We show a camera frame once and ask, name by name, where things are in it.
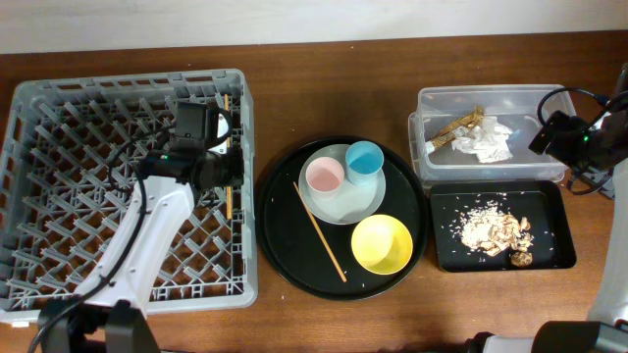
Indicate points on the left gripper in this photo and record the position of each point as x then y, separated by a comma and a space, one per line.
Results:
235, 167

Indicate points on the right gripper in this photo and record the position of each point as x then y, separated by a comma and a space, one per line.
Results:
538, 142

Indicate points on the white tissue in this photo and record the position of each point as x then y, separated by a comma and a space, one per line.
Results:
487, 141

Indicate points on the wooden chopstick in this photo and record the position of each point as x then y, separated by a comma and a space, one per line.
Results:
321, 235
229, 189

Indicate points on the gold snack wrapper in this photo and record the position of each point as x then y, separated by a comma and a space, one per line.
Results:
455, 129

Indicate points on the food scraps and rice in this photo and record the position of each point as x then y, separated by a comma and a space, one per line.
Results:
484, 225

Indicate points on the pink cup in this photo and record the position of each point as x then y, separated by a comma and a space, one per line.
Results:
324, 177

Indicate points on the grey plate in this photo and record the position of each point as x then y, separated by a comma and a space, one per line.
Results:
352, 203

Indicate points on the blue cup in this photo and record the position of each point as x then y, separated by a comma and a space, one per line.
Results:
364, 160

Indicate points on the yellow bowl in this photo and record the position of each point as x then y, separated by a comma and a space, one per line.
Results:
382, 245

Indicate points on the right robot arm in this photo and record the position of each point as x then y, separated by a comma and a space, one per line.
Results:
605, 329

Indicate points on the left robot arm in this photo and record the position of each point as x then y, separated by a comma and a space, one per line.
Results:
107, 312

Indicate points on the grey dishwasher rack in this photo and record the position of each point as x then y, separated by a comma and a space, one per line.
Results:
65, 166

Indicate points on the clear plastic bin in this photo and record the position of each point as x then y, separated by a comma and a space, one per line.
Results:
514, 106

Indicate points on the black rectangular tray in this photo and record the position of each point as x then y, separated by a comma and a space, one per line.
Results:
454, 205

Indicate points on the round black tray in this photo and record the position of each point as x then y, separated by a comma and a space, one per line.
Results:
329, 270

